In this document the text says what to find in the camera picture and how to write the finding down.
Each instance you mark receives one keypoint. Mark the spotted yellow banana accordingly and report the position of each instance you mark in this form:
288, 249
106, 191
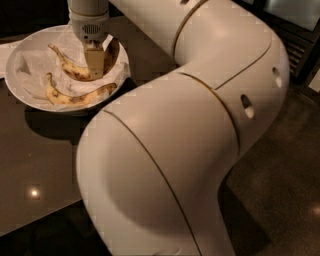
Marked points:
58, 98
80, 73

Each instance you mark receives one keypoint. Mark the white ceramic bowl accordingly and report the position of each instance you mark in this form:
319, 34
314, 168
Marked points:
16, 83

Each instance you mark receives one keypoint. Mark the white paper under bowl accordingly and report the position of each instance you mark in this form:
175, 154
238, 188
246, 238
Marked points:
5, 51

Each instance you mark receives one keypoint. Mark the dark cabinet row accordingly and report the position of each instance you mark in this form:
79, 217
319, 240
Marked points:
27, 16

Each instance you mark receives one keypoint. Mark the dark slatted floor appliance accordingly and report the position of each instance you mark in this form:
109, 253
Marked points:
297, 24

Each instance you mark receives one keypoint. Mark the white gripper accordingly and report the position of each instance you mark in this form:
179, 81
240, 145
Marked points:
89, 30

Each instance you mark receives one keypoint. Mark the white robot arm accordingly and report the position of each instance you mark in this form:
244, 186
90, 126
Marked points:
150, 163

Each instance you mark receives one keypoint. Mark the white paper bowl liner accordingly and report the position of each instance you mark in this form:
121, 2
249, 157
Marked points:
36, 66

